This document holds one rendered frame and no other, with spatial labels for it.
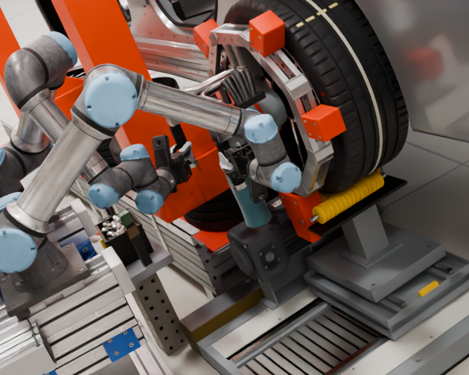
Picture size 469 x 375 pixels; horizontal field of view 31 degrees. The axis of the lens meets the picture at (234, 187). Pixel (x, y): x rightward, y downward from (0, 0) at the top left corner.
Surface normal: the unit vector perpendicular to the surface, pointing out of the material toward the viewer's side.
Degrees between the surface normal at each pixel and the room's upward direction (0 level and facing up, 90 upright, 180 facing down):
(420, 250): 0
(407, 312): 90
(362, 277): 0
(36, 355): 90
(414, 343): 0
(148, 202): 90
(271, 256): 90
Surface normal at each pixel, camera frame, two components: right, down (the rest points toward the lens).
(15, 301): -0.37, -0.85
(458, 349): 0.44, 0.20
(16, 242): 0.13, 0.42
